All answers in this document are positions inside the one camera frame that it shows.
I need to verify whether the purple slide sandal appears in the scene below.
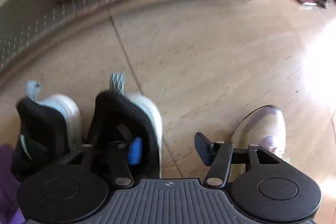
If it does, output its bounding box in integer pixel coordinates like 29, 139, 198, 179
0, 144, 26, 224

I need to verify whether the white lilac worn sneaker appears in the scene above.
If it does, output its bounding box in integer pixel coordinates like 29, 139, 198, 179
230, 105, 286, 159

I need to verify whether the grey perforated shoe rack shelf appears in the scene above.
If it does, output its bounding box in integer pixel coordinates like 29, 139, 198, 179
1, 0, 169, 84

